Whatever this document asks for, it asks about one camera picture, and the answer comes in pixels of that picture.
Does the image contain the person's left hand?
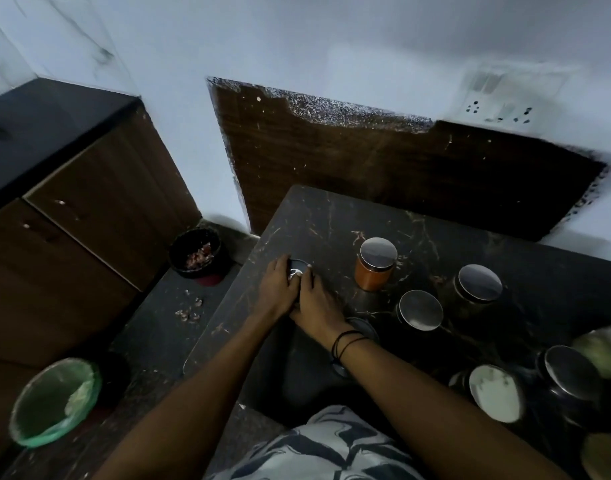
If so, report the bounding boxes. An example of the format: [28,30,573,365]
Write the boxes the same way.
[255,255,303,321]

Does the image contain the person's right hand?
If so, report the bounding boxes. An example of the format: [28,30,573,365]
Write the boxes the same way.
[289,265,361,348]

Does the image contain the small dark jar steel lid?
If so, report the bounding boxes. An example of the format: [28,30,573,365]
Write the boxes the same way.
[284,258,316,296]

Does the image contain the person's left forearm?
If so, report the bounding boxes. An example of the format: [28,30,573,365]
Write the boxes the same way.
[93,310,288,480]

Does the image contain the person's right forearm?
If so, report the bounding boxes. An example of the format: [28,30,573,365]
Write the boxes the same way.
[330,322,573,480]

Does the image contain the black wrist band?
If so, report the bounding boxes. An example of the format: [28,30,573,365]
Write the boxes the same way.
[337,336,370,364]
[330,330,364,359]

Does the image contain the orange jar steel lid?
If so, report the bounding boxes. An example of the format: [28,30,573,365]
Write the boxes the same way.
[354,237,399,292]

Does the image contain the dark glass jar steel lid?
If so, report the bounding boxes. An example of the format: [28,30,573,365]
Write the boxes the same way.
[394,290,444,340]
[534,345,604,420]
[448,364,527,425]
[450,264,504,315]
[346,317,381,345]

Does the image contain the black bin with peels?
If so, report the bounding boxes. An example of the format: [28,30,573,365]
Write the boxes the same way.
[168,227,231,287]

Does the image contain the scattered peel scraps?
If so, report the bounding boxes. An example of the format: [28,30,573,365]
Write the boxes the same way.
[174,290,205,323]

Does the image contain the dark brown wooden board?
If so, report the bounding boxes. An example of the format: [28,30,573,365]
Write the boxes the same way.
[207,76,609,243]

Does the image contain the blue white patterned shirt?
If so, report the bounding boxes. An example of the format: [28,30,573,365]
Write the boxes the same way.
[208,405,426,480]

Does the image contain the brown wooden cabinet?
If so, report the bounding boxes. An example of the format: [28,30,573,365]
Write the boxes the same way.
[0,77,203,468]

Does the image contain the bin with green liner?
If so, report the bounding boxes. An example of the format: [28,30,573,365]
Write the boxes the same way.
[9,358,103,449]

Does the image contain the green-filled jar steel lid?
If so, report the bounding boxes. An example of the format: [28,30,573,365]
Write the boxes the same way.
[571,321,611,379]

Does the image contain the yellowish-filled glass jar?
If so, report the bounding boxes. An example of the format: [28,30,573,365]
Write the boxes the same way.
[579,433,611,480]

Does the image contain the white wall socket panel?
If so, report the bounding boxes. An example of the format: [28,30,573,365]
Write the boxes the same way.
[448,62,577,128]

